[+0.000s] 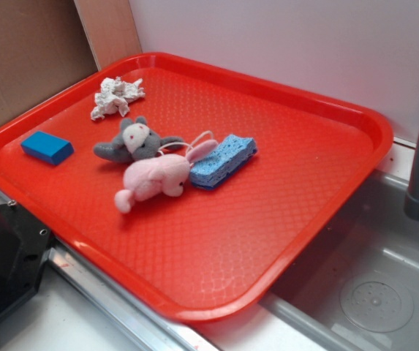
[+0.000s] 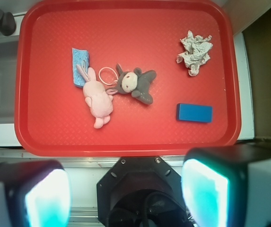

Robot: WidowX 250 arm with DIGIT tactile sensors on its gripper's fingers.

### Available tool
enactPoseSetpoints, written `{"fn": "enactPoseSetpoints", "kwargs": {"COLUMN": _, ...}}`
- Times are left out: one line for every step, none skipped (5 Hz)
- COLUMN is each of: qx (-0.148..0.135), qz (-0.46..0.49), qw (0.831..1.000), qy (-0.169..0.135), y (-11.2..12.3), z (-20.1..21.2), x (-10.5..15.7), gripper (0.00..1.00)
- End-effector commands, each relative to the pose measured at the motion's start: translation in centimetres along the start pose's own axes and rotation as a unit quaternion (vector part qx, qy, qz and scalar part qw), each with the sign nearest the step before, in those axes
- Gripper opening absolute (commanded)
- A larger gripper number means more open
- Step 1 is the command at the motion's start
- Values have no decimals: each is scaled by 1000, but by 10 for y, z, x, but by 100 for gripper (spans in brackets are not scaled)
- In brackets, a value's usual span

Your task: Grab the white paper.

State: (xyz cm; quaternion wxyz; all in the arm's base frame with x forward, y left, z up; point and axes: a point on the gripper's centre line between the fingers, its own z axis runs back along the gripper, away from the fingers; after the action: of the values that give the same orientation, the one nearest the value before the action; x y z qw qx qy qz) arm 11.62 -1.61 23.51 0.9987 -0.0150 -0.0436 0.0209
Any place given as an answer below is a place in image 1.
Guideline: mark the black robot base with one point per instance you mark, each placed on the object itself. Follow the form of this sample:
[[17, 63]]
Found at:
[[24, 248]]

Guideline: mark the crumpled white paper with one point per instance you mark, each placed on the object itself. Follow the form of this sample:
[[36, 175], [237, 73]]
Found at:
[[115, 96]]

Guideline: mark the red plastic tray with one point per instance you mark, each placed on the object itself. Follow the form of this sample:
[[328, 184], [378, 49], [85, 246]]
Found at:
[[209, 253]]

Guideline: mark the blue sponge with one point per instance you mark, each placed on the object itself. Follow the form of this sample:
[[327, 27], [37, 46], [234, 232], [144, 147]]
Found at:
[[223, 162]]

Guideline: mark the pink plush bunny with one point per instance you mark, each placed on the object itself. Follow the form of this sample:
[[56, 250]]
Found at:
[[165, 174]]

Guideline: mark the grey plush toy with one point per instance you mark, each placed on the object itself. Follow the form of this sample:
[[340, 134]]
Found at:
[[134, 142]]

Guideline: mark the blue rectangular block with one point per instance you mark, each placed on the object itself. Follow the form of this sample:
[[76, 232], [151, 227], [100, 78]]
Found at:
[[47, 148]]

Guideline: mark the grey toy sink basin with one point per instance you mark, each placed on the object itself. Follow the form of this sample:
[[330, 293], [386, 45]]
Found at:
[[356, 285]]

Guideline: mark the brown cardboard panel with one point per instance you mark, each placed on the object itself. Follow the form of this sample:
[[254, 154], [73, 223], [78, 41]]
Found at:
[[43, 50]]

